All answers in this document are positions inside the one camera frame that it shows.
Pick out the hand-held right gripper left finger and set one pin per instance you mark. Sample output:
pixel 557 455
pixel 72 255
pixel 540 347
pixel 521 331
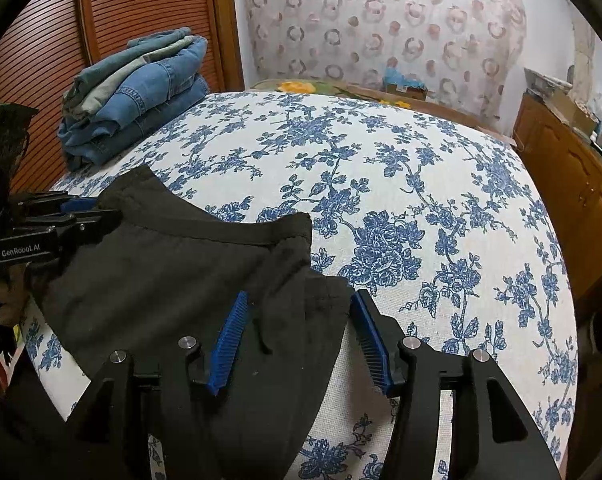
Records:
pixel 228 345

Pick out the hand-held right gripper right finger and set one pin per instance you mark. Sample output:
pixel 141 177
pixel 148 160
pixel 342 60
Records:
pixel 373 345

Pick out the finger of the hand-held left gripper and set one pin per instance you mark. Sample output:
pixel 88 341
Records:
pixel 78 206
pixel 98 219

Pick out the black pants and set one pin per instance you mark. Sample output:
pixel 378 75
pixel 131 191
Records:
pixel 171 280

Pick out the person's left hand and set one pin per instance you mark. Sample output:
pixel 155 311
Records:
pixel 8 305

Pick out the dark blue folded jeans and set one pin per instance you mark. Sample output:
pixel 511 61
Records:
pixel 131 130

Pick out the medium blue folded jeans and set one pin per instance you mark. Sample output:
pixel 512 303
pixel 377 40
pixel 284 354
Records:
pixel 161 82

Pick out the blue floral bed sheet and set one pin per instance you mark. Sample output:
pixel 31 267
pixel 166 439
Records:
pixel 406 200

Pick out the wooden slatted wardrobe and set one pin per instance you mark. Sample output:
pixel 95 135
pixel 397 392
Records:
pixel 131 10

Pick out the small cardboard box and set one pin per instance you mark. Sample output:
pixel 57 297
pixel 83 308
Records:
pixel 411 93

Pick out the wooden side cabinet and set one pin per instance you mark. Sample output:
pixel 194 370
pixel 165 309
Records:
pixel 576 180

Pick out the blue plastic bag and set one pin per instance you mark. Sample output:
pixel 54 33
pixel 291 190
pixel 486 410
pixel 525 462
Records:
pixel 398 77

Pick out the open cardboard box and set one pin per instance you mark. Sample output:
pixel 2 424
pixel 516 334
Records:
pixel 573 110

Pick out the patterned flat box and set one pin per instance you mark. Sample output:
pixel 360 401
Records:
pixel 543 80

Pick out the wrapped white pipe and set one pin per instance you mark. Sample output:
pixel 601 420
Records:
pixel 582 55

